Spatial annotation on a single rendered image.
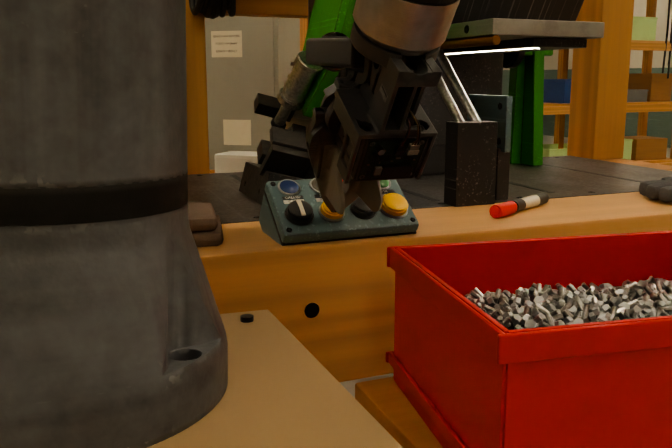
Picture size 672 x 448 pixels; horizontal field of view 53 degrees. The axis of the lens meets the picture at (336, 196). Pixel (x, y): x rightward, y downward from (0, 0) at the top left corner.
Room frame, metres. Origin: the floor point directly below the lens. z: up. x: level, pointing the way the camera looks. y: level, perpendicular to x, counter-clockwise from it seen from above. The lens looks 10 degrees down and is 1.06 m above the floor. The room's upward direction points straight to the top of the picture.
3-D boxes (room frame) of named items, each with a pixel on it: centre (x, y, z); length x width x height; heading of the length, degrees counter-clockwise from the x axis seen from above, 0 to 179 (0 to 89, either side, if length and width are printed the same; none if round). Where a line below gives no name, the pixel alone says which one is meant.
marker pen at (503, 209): (0.83, -0.23, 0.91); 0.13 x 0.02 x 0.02; 138
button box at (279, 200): (0.71, 0.00, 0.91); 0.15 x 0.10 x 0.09; 111
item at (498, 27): (1.00, -0.18, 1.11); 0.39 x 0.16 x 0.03; 21
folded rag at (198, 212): (0.69, 0.16, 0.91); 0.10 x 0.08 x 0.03; 11
